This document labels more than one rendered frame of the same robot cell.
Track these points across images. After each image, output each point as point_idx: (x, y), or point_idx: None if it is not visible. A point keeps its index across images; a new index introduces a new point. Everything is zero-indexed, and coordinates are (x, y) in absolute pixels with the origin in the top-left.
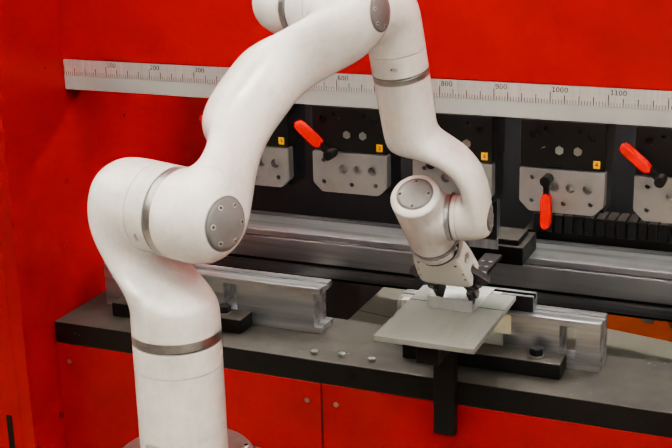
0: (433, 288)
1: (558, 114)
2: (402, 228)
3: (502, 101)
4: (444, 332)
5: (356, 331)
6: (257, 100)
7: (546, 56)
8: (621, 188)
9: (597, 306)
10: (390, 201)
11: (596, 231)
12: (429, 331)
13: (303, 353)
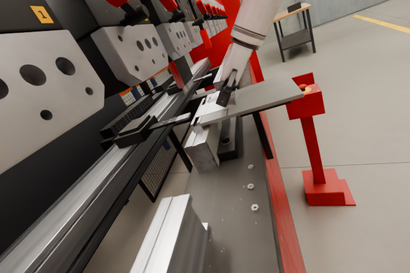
0: (226, 98)
1: None
2: (279, 0)
3: None
4: (273, 85)
5: (199, 202)
6: None
7: None
8: (105, 111)
9: (171, 127)
10: None
11: (131, 117)
12: (276, 88)
13: (259, 218)
